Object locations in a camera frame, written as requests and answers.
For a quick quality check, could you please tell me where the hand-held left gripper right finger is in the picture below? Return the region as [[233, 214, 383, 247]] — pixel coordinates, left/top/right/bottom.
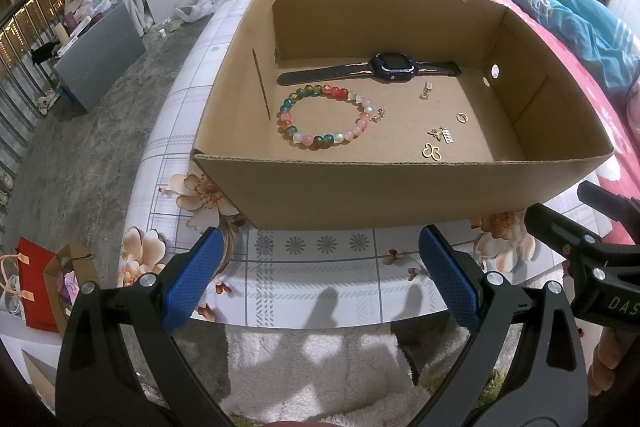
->
[[400, 224, 591, 427]]

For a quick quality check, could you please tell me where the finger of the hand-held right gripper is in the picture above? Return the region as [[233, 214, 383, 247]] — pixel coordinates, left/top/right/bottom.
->
[[525, 204, 640, 333], [577, 181, 640, 220]]

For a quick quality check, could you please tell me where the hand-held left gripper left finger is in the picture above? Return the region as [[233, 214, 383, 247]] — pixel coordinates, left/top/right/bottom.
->
[[55, 226, 236, 427]]

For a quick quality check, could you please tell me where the cardboard box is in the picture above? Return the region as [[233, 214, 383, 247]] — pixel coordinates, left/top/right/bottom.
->
[[190, 0, 615, 230]]

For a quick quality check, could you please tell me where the multicolour beaded bracelet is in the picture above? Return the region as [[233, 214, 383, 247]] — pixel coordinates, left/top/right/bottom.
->
[[277, 84, 376, 150]]

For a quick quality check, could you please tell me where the dark blue smartwatch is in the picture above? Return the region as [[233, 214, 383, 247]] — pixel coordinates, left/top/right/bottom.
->
[[276, 52, 461, 86]]

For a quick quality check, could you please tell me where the person's right hand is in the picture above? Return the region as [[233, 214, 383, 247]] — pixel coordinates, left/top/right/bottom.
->
[[587, 327, 640, 398]]

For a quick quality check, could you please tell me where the floral tablecloth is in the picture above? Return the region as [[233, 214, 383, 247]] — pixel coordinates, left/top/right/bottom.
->
[[120, 0, 571, 328]]

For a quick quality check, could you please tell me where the brown paper bag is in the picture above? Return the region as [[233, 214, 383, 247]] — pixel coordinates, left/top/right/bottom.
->
[[42, 243, 96, 333]]

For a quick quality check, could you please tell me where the white fluffy rug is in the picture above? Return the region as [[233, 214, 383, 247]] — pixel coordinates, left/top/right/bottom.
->
[[222, 322, 481, 427]]

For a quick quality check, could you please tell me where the red gift bag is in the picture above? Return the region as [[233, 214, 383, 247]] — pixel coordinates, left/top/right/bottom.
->
[[10, 237, 61, 334]]

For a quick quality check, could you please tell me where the blue printed blanket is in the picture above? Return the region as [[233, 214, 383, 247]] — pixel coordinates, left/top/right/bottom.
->
[[511, 0, 640, 88]]

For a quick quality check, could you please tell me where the grey flat box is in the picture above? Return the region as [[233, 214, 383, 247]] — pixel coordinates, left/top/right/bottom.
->
[[54, 2, 147, 114]]

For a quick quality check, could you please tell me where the metal railing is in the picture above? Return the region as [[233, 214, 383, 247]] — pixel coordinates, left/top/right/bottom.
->
[[0, 0, 71, 142]]

